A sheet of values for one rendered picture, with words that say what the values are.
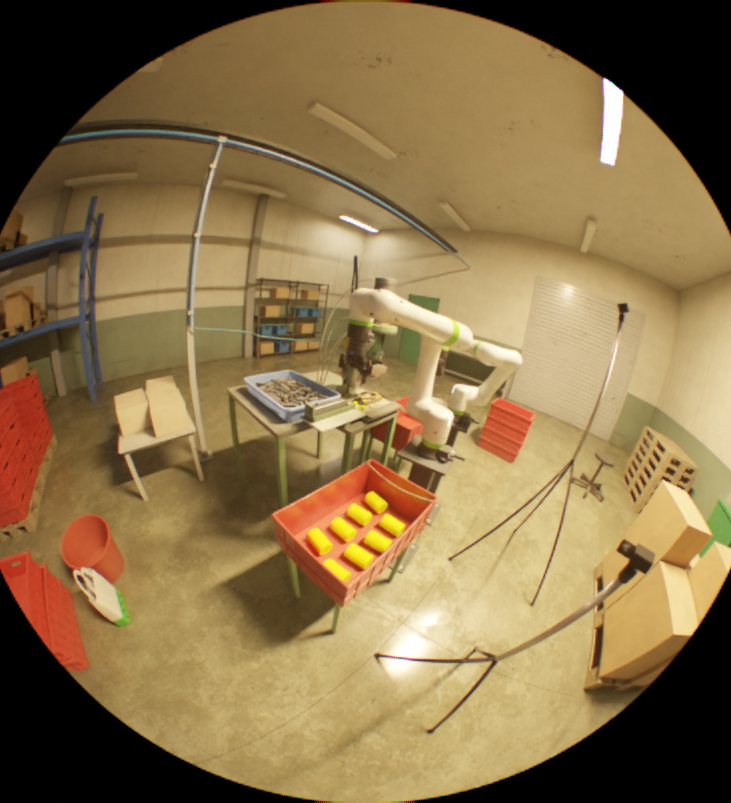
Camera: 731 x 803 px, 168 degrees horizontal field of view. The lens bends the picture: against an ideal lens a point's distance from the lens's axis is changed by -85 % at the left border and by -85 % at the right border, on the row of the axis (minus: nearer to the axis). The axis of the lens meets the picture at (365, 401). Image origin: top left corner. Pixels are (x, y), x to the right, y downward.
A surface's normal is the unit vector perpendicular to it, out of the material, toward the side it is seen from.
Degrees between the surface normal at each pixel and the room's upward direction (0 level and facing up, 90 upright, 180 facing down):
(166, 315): 90
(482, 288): 90
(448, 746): 0
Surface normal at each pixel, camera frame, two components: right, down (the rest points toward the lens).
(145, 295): 0.75, 0.35
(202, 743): 0.14, -0.91
